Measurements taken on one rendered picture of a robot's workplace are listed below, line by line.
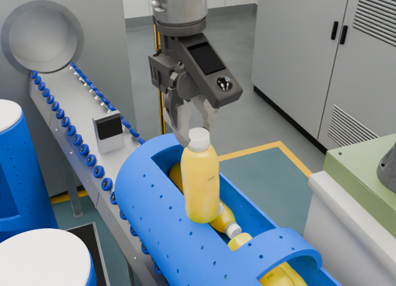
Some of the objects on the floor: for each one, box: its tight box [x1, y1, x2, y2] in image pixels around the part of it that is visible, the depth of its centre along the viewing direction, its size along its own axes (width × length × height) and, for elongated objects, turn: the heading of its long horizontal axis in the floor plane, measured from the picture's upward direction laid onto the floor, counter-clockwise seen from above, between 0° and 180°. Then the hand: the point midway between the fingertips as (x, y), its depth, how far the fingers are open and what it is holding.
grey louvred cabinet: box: [251, 0, 396, 156], centre depth 267 cm, size 54×215×145 cm, turn 22°
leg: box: [52, 134, 83, 218], centre depth 227 cm, size 6×6×63 cm
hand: (198, 137), depth 65 cm, fingers closed on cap, 4 cm apart
